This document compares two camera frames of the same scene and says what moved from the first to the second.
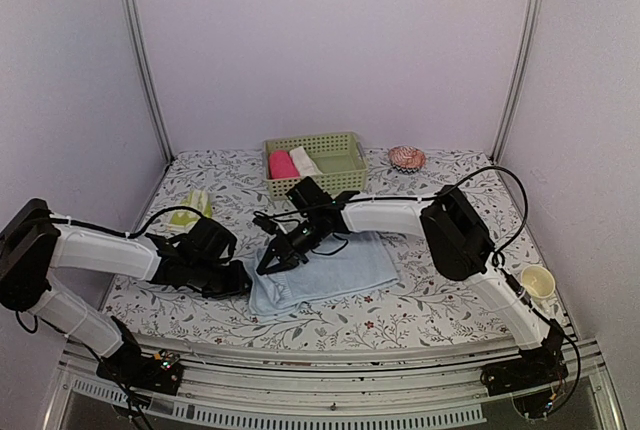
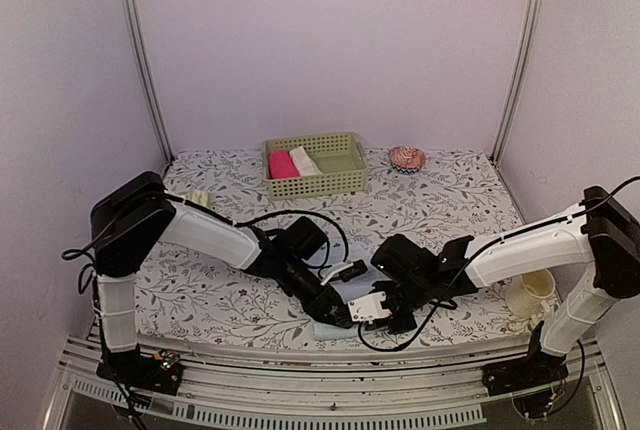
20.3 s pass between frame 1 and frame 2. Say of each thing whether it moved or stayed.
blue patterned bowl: stayed
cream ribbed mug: stayed
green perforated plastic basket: stayed
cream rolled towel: stayed
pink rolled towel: stayed
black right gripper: moved
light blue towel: moved
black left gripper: moved
